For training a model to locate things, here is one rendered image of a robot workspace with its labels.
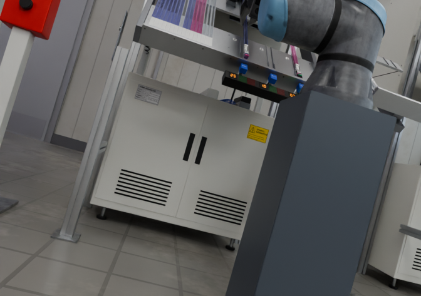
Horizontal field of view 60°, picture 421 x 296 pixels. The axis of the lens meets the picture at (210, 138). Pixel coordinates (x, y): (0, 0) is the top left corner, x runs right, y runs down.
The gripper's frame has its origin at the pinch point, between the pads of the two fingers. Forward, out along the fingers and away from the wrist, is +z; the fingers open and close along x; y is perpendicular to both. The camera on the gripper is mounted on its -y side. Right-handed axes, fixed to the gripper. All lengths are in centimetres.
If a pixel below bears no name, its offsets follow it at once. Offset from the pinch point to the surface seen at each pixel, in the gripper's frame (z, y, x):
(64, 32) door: 246, 188, 142
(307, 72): -1.7, -16.0, -26.6
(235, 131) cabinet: 32.5, -27.8, -12.0
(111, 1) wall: 221, 235, 103
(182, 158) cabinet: 41, -43, 7
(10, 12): 9, -25, 79
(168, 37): -5.0, -26.2, 27.1
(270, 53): -0.5, -11.4, -11.4
